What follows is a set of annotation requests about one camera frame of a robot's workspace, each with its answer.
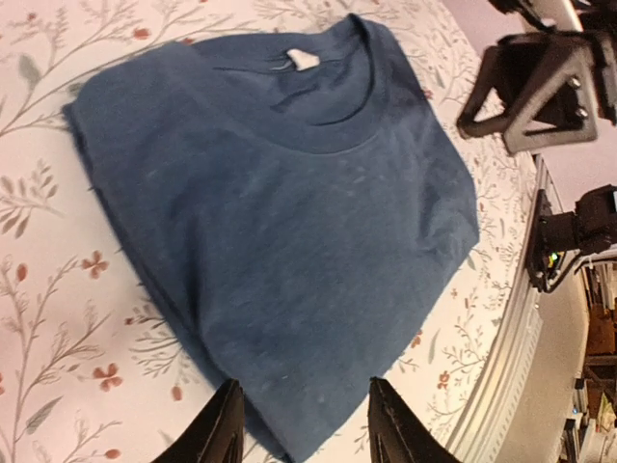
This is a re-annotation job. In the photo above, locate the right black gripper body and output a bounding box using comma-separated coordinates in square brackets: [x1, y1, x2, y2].
[568, 18, 616, 125]

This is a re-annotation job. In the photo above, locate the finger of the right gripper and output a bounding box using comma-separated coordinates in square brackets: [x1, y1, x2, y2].
[457, 33, 577, 138]
[503, 81, 598, 154]

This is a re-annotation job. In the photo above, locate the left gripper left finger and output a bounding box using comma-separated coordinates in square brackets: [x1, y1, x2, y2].
[153, 379, 245, 463]

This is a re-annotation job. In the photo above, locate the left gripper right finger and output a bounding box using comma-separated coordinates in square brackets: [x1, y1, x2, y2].
[367, 377, 459, 463]

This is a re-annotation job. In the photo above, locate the teal blue t-shirt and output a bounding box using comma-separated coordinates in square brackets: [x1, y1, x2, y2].
[63, 14, 479, 462]

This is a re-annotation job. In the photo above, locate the front aluminium rail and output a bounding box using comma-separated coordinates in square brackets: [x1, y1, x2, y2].
[443, 153, 594, 463]

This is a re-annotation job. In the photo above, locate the floral tablecloth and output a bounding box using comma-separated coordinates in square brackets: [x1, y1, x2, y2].
[1, 1, 536, 462]

